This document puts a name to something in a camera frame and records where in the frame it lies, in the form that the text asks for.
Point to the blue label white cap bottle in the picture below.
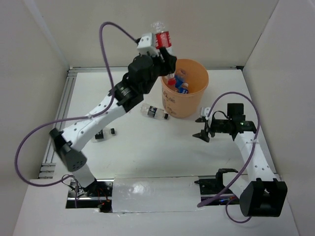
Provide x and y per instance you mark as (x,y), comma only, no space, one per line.
(184,88)

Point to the black label bottle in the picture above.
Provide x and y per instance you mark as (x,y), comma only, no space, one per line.
(103,135)
(153,112)

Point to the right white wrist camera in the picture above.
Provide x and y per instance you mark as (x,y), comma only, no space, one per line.
(204,111)

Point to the aluminium frame rail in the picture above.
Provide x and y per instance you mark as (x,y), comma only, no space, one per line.
(123,97)

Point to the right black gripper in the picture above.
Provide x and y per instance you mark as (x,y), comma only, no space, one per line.
(203,135)

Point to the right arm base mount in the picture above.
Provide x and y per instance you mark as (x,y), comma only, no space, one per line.
(226,186)

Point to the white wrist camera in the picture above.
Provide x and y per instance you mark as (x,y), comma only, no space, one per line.
(204,111)
(147,45)

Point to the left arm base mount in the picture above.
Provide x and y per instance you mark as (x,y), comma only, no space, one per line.
(97,196)

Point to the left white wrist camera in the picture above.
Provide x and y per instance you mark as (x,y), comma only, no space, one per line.
(147,45)

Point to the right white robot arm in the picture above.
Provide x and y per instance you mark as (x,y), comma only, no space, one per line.
(261,194)

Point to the red label red cap bottle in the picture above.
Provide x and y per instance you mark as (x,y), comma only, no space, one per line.
(163,39)

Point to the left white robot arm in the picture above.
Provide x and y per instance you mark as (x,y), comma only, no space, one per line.
(84,176)

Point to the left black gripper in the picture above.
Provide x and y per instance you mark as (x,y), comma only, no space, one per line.
(170,62)

